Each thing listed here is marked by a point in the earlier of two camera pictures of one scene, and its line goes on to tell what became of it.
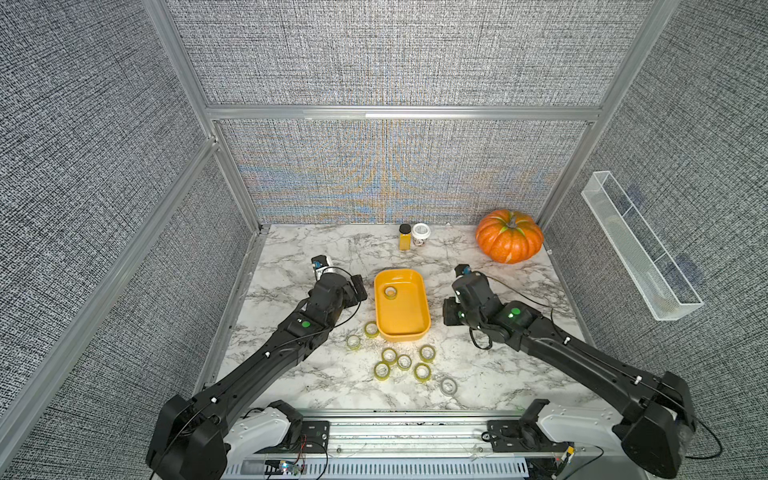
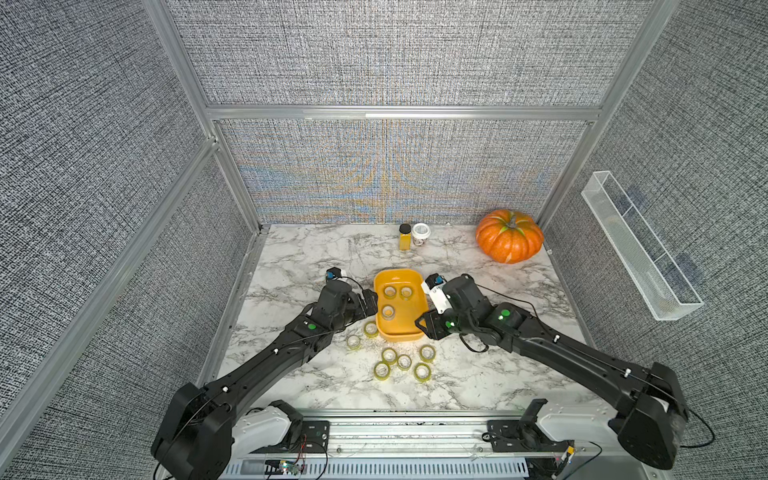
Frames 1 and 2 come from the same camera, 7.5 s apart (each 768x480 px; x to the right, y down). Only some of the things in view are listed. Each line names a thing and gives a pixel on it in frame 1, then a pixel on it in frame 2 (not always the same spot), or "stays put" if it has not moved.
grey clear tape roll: [448, 385] → [388, 312]
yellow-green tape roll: [390, 292] stays put
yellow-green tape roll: [427, 353] stays put
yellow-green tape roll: [422, 372] stays put
